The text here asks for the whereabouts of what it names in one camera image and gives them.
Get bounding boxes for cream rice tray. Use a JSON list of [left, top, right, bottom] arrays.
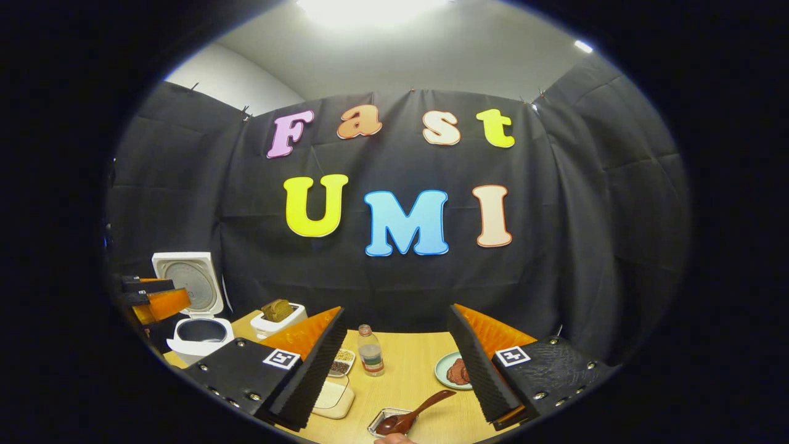
[[311, 378, 356, 420]]

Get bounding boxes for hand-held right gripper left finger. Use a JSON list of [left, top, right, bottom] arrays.
[[184, 306, 348, 432]]

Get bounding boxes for white rice cooker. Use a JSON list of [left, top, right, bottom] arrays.
[[152, 252, 235, 366]]

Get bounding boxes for white toaster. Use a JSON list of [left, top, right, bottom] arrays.
[[250, 302, 308, 340]]

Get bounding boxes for clear plastic bottle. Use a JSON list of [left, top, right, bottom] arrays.
[[358, 325, 385, 377]]

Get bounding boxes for brown wooden spoon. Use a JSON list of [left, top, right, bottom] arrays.
[[376, 389, 457, 436]]

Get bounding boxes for divided dish of grains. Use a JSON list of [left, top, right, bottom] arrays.
[[329, 348, 356, 377]]

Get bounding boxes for metal wire chopstick holder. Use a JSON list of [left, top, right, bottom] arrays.
[[368, 408, 417, 440]]

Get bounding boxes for large ceiling light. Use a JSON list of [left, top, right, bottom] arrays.
[[296, 0, 451, 28]]

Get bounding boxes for black backdrop cloth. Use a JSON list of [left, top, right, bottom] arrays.
[[106, 52, 691, 366]]

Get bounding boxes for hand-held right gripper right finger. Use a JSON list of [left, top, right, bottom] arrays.
[[447, 303, 618, 431]]

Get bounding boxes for pale green plate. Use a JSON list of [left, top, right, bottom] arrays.
[[435, 351, 474, 390]]

